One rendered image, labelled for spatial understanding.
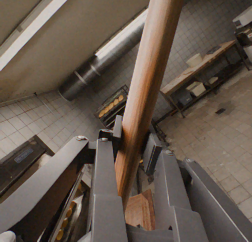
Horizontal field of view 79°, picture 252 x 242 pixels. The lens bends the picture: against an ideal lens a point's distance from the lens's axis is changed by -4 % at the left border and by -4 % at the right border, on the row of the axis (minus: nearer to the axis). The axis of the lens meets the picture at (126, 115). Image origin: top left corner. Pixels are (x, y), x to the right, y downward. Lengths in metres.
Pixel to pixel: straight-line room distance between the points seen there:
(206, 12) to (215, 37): 0.74
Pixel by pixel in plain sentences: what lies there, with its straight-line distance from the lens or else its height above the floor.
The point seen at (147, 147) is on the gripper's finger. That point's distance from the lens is 0.16.
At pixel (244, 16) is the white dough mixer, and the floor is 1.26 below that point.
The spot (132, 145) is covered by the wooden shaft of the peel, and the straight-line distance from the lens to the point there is 0.17.
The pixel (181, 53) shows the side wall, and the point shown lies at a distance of 5.35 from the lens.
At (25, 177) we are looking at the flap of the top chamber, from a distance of 1.77.
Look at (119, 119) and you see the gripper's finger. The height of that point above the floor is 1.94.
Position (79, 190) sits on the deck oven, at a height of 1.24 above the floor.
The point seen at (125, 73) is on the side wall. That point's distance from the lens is 5.10.
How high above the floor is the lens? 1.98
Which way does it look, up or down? 12 degrees down
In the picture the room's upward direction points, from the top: 40 degrees counter-clockwise
